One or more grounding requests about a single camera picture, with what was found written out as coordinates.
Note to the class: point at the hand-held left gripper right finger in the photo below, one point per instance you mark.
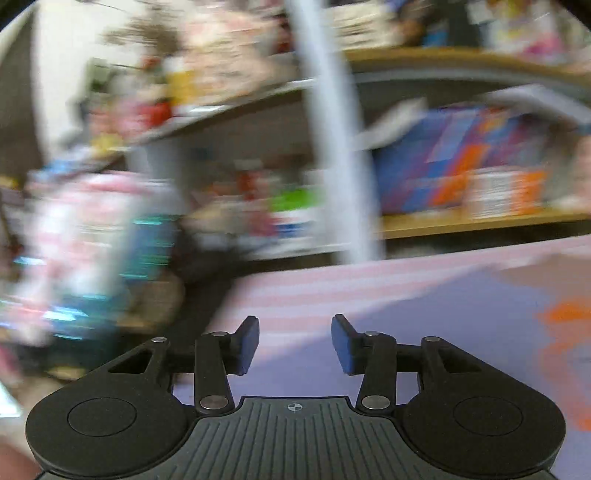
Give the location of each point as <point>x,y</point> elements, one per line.
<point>342,347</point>

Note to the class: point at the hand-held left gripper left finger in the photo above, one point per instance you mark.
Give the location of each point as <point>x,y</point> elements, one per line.
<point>247,345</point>

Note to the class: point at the purple shirt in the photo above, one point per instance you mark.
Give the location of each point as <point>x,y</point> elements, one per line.
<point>461,318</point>

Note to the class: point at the pink checked bed sheet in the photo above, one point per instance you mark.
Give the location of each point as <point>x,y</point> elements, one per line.
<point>323,286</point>

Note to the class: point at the green white box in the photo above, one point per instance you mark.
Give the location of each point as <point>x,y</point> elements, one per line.
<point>295,203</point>

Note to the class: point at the wooden shelf unit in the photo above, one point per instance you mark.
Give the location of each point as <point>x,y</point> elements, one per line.
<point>461,226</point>

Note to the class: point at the pile of colourful packets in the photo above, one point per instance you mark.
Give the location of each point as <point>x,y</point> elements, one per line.
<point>83,240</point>

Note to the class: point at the white pole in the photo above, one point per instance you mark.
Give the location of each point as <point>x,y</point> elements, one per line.
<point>332,138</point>

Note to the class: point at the orange white box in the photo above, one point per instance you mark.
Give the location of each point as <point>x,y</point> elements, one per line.
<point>498,194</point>

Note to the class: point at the grey white flat packet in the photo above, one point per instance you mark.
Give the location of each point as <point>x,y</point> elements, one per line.
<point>392,124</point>
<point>535,99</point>

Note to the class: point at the row of colourful books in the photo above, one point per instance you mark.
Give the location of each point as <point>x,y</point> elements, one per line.
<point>531,27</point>

